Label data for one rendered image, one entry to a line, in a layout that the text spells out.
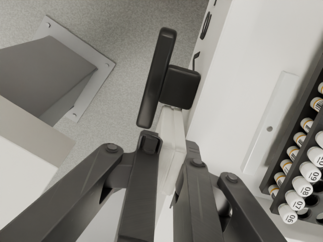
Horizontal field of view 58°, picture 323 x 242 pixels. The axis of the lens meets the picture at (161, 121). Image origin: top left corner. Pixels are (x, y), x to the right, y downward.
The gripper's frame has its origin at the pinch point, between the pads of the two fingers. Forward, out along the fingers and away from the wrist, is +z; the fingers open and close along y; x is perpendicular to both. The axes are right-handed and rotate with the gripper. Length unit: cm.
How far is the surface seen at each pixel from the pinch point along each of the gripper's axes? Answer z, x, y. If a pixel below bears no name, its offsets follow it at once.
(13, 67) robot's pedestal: 52, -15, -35
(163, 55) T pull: 2.4, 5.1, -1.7
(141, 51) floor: 94, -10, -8
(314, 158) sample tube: 2.5, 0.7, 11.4
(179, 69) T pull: 2.6, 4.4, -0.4
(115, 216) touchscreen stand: 90, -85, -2
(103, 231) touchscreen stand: 90, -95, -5
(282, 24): 10.0, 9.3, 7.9
